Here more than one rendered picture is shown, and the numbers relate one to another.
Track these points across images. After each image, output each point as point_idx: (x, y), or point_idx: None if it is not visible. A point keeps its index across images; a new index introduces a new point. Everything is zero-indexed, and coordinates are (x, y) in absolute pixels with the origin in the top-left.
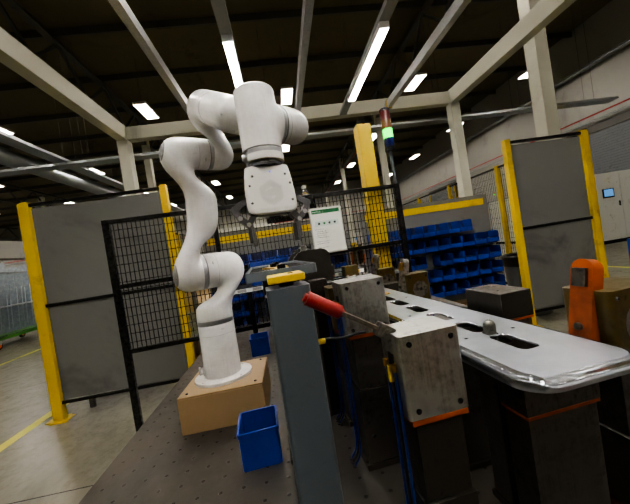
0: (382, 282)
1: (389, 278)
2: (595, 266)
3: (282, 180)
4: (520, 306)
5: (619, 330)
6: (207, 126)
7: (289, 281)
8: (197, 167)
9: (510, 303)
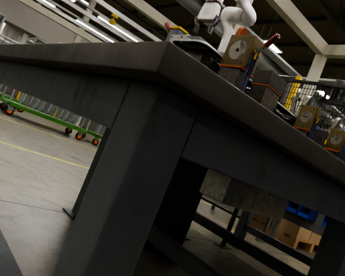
0: (222, 55)
1: (337, 138)
2: (239, 28)
3: (212, 8)
4: (263, 77)
5: (226, 50)
6: (237, 0)
7: (176, 28)
8: (233, 21)
9: (259, 74)
